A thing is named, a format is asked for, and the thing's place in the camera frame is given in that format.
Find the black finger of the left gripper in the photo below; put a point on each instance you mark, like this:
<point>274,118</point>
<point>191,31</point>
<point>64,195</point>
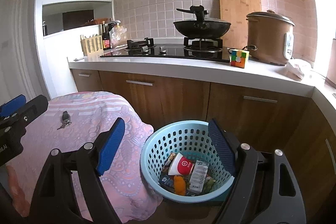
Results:
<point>17,114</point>

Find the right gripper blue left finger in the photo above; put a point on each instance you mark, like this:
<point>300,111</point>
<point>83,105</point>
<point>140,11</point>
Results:
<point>107,144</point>

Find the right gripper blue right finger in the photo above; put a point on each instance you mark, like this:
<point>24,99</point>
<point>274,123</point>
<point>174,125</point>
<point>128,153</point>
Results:
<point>224,146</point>

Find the red panda paper cup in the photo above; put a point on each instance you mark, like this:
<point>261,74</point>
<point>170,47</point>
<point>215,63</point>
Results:
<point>181,166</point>

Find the white blue milk carton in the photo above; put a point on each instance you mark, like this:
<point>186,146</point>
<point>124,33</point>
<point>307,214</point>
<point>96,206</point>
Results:
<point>194,182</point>

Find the orange panda snack bag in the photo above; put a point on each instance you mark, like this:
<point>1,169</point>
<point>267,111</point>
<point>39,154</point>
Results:
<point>168,162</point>

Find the wooden kitchen cabinet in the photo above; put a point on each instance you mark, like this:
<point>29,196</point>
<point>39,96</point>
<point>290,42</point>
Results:
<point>266,120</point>

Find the pink patterned tablecloth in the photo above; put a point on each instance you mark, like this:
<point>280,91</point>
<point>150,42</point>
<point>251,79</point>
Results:
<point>91,114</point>

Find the black car key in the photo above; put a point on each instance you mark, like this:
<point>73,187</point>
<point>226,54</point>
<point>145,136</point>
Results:
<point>66,120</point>

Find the light blue plastic basket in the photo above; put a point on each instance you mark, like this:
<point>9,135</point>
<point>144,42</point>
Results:
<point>191,139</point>

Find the beige woven utensil basket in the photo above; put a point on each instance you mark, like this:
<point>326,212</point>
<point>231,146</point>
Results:
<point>91,44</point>

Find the dark soy sauce bottle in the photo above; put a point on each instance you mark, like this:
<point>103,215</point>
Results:
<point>105,37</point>

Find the colourful rubik's cube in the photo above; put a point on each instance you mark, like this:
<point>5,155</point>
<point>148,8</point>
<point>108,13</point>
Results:
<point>239,58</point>

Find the clear plastic bag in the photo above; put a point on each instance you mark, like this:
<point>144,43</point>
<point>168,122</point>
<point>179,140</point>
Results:
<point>117,34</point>

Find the white plastic bag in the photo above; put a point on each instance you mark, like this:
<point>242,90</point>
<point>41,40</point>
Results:
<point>298,69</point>

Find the black gas stove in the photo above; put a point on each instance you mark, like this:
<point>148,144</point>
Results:
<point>200,49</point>

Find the brown rice cooker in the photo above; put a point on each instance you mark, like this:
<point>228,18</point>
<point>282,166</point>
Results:
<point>270,37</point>

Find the black wok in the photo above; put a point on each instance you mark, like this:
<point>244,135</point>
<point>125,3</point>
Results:
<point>201,28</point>

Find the wooden cutting board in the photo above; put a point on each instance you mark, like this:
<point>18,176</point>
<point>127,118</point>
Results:
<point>235,11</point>

